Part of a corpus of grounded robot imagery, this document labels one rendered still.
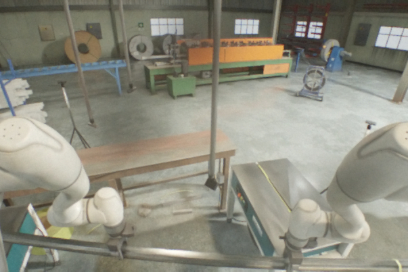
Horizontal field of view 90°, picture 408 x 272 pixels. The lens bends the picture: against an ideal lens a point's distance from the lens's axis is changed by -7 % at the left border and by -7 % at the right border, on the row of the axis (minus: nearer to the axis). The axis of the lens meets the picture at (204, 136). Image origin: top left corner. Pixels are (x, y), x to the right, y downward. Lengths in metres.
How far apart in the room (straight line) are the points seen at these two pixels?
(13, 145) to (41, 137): 0.04
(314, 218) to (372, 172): 0.52
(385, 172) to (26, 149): 0.58
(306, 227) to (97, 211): 0.81
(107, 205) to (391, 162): 0.88
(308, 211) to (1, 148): 0.88
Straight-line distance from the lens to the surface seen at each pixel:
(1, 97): 4.75
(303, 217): 0.93
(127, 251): 1.23
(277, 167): 2.06
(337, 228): 0.96
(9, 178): 0.50
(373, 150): 0.45
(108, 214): 0.98
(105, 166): 2.00
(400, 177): 0.45
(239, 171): 1.92
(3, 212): 2.07
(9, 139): 0.45
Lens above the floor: 1.90
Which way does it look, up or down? 29 degrees down
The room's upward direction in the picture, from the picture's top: 1 degrees clockwise
